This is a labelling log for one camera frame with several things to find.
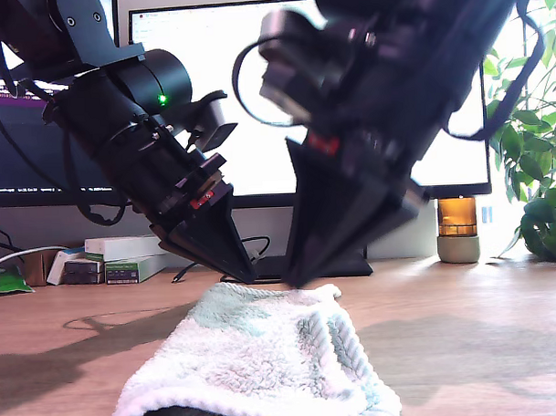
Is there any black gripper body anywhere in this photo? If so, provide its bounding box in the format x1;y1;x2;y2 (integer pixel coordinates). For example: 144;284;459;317
90;118;236;234

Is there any white fluffy tea towel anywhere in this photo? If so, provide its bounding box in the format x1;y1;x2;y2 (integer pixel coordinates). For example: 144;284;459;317
101;276;404;416

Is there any long white box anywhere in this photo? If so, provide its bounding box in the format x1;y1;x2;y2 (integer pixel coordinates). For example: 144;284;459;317
83;234;171;264

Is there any green and white box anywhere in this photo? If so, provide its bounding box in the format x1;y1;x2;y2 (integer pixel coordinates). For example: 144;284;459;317
103;255;168;287

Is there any amber glass lamp grey base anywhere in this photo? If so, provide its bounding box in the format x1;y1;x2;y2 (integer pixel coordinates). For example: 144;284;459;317
435;195;483;265

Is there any small dark box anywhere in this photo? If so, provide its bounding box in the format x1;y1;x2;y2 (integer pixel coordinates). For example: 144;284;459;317
62;259;106;286

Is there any large monitor with white screen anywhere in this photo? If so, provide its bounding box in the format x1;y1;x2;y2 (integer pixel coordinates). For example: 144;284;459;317
125;0;496;287

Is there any white box with blue edge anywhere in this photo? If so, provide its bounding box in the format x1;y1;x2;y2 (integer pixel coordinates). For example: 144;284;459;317
45;249;88;287

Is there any monitor with dark screen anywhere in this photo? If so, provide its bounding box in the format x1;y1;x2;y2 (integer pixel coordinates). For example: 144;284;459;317
0;0;130;211

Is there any brown cardboard box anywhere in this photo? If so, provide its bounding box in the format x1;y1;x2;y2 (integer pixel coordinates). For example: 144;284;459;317
21;250;58;289

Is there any green leafy house plant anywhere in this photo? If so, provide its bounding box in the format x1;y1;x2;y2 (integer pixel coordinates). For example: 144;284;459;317
480;0;556;268

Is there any black usb cable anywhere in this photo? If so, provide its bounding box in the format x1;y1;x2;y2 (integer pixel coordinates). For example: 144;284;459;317
171;235;273;285

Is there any arm grey camera box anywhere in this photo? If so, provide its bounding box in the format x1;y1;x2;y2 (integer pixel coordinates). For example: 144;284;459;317
257;7;344;128
182;89;239;154

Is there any white cable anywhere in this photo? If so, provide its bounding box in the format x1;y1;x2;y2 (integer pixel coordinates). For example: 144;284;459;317
0;245;71;273

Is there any arm thick black cable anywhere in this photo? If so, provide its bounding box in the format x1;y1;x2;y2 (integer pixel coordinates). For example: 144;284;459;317
439;2;550;143

